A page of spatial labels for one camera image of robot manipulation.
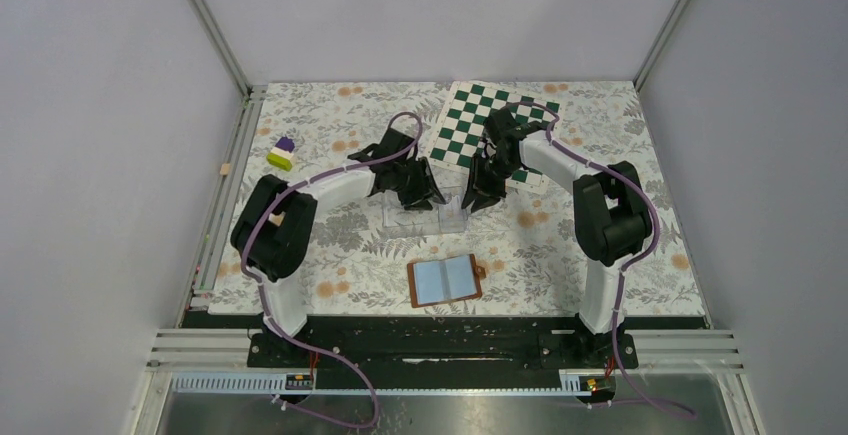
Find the clear plastic card box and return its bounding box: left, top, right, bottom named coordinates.
left=382, top=186, right=469, bottom=238

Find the brown leather card holder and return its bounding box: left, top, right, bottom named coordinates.
left=407, top=254, right=487, bottom=308

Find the purple white green block stack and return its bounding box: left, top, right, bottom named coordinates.
left=266, top=136, right=295, bottom=171

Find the green white checkerboard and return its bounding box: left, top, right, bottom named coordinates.
left=426, top=81, right=561, bottom=175

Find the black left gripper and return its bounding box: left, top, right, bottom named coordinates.
left=391, top=157, right=444, bottom=211

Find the floral patterned table mat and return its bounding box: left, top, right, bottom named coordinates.
left=237, top=81, right=706, bottom=317

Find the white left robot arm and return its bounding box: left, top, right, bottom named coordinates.
left=230, top=128, right=446, bottom=366

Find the white slotted cable duct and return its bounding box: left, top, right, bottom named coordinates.
left=170, top=367, right=602, bottom=397

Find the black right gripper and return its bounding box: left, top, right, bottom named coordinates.
left=461, top=153, right=521, bottom=213

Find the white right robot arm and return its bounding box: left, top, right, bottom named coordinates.
left=462, top=104, right=658, bottom=367

